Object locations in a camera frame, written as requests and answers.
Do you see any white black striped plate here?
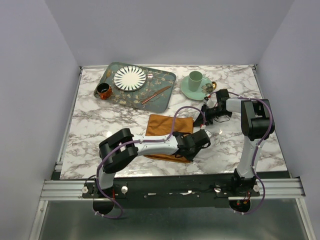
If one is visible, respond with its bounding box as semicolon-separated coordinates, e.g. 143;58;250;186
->
113;65;147;92

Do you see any orange-brown cloth napkin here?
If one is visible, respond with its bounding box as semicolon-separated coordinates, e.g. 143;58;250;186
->
144;114;194;164

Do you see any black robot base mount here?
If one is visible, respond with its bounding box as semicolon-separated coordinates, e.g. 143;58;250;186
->
82;173;260;209

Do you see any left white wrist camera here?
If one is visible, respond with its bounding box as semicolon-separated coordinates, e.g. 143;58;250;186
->
199;129;212;138

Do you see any mint green saucer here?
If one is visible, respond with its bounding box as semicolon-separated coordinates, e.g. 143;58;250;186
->
180;76;214;101

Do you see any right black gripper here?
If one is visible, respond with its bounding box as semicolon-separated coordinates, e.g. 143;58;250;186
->
192;104;231;128

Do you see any mint green cup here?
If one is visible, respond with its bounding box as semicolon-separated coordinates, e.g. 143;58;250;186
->
188;71;203;92

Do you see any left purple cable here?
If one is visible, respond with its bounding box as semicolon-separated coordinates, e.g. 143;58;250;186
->
94;105;207;220

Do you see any aluminium frame rail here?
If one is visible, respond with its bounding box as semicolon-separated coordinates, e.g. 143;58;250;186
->
40;178;306;201

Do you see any teal floral serving tray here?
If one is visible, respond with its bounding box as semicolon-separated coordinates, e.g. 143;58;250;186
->
98;62;177;114

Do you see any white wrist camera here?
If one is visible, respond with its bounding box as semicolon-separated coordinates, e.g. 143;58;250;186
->
199;129;212;138
205;97;215;108

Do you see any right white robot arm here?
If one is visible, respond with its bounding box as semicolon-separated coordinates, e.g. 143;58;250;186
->
193;89;275;196

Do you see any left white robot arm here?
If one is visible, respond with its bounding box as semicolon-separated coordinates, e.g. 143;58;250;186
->
93;128;212;198

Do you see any copper black mug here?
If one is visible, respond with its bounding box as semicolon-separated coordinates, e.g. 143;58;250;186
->
94;83;113;100

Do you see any copper table knife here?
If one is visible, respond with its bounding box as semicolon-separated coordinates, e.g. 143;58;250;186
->
141;86;171;104

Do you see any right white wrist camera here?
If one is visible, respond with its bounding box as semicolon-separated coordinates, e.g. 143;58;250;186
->
205;97;215;108

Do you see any gold spoon with flower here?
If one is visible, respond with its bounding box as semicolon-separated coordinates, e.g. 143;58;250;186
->
201;81;217;95

